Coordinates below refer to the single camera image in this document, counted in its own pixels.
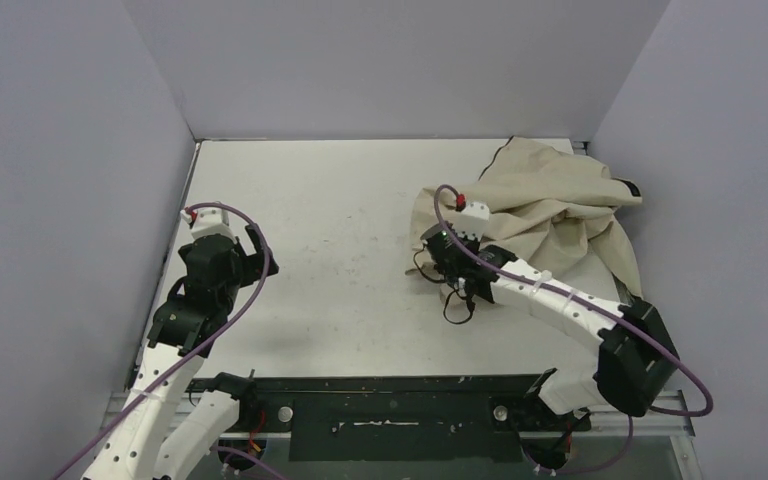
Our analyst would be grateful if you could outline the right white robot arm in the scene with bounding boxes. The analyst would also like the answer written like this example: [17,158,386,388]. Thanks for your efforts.
[421,226,676,428]

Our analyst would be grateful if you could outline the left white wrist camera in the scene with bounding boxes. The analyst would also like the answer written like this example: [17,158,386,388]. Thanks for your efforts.
[180,207,236,241]

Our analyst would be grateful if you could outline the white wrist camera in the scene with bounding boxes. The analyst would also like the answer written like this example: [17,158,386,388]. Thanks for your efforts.
[180,207,236,241]
[452,201,491,242]

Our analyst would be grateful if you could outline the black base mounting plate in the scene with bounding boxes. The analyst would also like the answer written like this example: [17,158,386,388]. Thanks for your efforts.
[185,374,591,463]

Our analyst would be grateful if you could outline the beige zip jacket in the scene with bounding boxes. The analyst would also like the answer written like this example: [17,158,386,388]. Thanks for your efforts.
[405,136,644,299]

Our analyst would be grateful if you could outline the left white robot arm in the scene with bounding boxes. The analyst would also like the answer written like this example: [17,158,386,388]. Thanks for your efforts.
[82,223,278,479]

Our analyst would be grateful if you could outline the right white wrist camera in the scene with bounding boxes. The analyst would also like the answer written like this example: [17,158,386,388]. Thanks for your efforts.
[452,201,491,242]

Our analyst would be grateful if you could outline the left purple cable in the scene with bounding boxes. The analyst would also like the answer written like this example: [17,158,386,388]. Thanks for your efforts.
[51,201,272,480]

